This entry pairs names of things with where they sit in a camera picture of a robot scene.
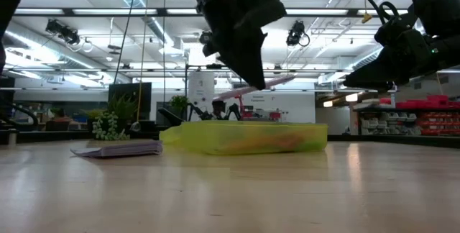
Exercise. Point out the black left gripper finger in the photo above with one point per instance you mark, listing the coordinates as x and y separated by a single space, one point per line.
255 53
233 58

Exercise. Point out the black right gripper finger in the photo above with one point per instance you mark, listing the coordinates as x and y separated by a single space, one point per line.
377 69
384 87

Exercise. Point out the purple translucent pen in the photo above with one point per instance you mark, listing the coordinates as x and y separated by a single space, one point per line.
280 81

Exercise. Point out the yellow green crayon box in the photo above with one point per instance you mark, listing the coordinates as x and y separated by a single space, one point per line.
251 136

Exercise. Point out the yellow-green translucent tray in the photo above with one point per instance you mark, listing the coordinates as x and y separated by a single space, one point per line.
201 139

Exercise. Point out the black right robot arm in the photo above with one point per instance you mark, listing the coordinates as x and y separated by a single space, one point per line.
445 13

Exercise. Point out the black background robot arm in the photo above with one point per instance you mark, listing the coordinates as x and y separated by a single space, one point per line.
233 112
194 112

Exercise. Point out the white pillar sign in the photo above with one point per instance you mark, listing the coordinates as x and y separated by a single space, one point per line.
201 82

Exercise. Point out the yellow hanging connector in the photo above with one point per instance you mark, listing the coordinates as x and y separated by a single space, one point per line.
366 18

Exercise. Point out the shelf with red bins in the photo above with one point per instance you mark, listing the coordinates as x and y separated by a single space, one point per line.
431 121

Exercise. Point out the red and white machine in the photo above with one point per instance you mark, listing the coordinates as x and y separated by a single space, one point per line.
262 115

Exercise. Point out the green background plant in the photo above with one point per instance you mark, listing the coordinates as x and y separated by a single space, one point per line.
179 103

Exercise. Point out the black panel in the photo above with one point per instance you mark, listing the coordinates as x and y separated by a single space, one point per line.
129 91

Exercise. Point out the spiky green potted plant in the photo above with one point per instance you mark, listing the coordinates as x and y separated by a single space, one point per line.
124 109

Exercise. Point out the pale blue sticky note pad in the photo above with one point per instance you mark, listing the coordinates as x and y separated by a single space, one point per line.
122 149

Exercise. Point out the pale green trailing succulent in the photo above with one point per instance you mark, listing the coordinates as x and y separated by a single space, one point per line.
106 128

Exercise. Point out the black overhead beam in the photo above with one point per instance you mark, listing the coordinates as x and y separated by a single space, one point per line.
67 11

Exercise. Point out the black ceiling-mounted device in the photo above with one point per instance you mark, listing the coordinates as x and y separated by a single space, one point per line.
61 31

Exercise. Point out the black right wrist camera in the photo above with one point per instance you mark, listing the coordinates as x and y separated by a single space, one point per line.
391 28

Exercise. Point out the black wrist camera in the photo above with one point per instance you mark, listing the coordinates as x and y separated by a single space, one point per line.
267 8
391 28

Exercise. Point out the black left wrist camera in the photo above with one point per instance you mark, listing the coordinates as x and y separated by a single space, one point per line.
267 8

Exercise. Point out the black overhead camera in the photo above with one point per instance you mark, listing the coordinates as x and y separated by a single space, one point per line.
296 33

